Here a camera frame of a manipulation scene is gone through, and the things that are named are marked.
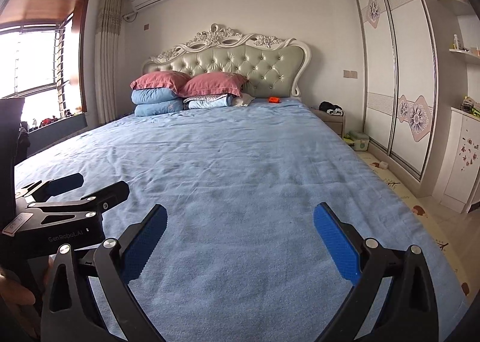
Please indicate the beige wall switch plate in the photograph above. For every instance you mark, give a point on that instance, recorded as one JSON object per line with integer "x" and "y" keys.
{"x": 350, "y": 74}

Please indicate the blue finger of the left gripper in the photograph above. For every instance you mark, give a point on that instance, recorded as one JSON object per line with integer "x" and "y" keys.
{"x": 44, "y": 190}
{"x": 94, "y": 204}

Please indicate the green tufted headboard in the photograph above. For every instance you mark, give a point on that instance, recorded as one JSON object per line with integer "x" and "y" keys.
{"x": 272, "y": 66}

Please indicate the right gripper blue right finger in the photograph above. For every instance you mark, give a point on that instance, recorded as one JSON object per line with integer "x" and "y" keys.
{"x": 340, "y": 240}

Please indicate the cartoon floor play mat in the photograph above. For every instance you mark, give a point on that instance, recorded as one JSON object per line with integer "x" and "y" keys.
{"x": 423, "y": 216}

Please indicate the dark clothes on chair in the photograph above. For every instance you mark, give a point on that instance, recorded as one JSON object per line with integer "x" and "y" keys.
{"x": 23, "y": 142}

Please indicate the folded patterned blanket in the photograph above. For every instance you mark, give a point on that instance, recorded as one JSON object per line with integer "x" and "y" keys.
{"x": 214, "y": 101}

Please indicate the lower blue folded quilt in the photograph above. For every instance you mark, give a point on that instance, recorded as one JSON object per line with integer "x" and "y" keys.
{"x": 170, "y": 106}

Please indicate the blue bed sheet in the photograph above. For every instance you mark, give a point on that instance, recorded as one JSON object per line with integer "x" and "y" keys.
{"x": 240, "y": 259}

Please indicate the right pink pillow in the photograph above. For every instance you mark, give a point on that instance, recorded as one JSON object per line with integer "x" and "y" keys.
{"x": 215, "y": 83}

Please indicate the left pink pillow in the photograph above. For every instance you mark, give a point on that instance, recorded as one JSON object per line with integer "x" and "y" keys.
{"x": 171, "y": 80}

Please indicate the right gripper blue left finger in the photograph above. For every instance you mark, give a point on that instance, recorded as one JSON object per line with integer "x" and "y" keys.
{"x": 138, "y": 242}

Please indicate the blue folded quilt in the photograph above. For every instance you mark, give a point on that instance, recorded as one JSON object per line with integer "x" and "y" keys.
{"x": 152, "y": 96}
{"x": 170, "y": 106}

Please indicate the beige curtain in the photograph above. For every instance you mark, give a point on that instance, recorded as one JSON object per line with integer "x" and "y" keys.
{"x": 107, "y": 35}

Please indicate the toys on cabinet top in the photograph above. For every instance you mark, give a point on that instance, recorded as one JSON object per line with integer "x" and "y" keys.
{"x": 470, "y": 106}

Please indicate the white low cabinet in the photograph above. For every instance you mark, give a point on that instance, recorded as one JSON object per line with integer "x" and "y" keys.
{"x": 457, "y": 186}

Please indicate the lower corner shelf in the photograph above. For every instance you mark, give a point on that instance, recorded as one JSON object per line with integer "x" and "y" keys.
{"x": 471, "y": 55}

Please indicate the upper blue folded quilt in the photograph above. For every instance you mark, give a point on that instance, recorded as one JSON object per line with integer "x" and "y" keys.
{"x": 152, "y": 96}

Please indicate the person's left hand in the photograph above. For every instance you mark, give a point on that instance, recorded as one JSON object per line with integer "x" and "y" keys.
{"x": 23, "y": 288}

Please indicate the window with brown frame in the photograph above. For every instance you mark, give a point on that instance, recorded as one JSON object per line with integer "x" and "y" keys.
{"x": 42, "y": 51}

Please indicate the pink pillow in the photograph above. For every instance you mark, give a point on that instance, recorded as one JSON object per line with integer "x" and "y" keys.
{"x": 171, "y": 80}
{"x": 215, "y": 83}

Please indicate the white sliding wardrobe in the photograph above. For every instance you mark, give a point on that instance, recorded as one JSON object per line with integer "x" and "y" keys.
{"x": 411, "y": 83}

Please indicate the green white storage box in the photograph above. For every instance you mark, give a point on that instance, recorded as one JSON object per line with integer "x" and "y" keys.
{"x": 358, "y": 141}

